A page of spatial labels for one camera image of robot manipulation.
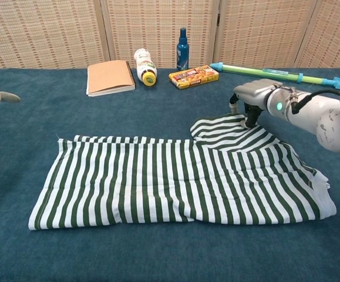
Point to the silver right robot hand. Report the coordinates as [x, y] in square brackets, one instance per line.
[255, 92]

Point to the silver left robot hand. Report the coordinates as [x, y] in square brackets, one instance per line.
[5, 97]

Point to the green white striped t-shirt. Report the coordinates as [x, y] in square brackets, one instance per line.
[128, 182]

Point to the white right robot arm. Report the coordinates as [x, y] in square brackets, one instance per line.
[310, 108]

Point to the green blue water gun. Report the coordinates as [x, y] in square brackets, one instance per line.
[246, 70]

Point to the woven bamboo screen panel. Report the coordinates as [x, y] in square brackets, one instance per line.
[334, 32]
[40, 32]
[158, 26]
[263, 32]

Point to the yellow curry box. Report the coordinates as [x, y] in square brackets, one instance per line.
[193, 77]

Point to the blue spray bottle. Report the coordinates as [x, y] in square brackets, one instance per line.
[183, 53]

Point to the brown spiral notebook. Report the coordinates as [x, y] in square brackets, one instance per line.
[108, 77]

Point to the white bottle yellow cap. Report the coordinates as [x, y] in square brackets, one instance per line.
[144, 66]

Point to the blue carpet table cover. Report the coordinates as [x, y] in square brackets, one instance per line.
[158, 252]

